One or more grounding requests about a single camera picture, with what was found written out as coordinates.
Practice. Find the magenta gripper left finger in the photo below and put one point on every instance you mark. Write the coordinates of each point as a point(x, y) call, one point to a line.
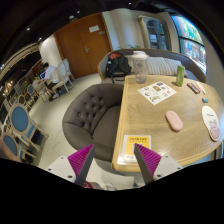
point(81, 162)

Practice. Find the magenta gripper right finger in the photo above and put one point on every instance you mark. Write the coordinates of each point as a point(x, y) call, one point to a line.
point(148, 161)

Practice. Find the pink computer mouse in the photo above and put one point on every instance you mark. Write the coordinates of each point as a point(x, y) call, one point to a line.
point(174, 121)

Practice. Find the round white pink mouse pad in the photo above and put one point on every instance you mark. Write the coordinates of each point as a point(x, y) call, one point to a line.
point(211, 122)

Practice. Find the brown tufted armchair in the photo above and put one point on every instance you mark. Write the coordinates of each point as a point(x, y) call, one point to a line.
point(92, 118)

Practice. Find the white sticker sheet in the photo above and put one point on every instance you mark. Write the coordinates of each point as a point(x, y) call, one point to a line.
point(157, 92)

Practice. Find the blue cushioned wooden chair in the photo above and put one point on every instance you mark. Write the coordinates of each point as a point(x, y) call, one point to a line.
point(22, 124)

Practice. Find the small blue eraser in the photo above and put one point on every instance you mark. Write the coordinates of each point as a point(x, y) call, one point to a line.
point(205, 100)

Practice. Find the white dining chair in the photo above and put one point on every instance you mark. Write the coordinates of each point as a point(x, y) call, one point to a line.
point(63, 77)

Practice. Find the black red remote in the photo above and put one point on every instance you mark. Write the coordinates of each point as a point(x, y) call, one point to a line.
point(193, 88)

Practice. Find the seated person in white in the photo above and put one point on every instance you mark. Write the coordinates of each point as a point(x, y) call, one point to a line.
point(51, 79)

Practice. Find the white pen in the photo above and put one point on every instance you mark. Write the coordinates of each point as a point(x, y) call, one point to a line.
point(200, 87)

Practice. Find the green carton box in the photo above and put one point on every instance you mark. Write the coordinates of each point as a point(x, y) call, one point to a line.
point(180, 75)

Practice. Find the black red backpack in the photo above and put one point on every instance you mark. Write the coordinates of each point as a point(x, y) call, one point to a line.
point(117, 66)

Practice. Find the grey curved sofa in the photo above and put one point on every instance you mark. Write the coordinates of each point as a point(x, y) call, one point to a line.
point(192, 71)

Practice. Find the clear plastic water bottle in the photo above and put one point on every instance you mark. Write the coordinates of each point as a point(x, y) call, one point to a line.
point(140, 66)

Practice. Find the wooden double door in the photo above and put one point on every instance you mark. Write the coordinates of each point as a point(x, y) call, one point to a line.
point(84, 43)

